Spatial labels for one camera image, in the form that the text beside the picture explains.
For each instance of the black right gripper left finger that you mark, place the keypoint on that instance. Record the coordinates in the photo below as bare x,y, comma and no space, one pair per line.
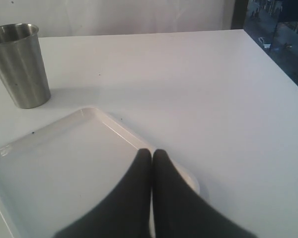
124,212

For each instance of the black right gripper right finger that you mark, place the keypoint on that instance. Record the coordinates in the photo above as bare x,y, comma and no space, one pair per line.
179,212

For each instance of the stainless steel tumbler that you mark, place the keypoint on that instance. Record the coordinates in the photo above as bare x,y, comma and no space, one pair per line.
22,69

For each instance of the white rectangular plastic tray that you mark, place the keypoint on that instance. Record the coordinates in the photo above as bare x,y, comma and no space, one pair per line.
54,175

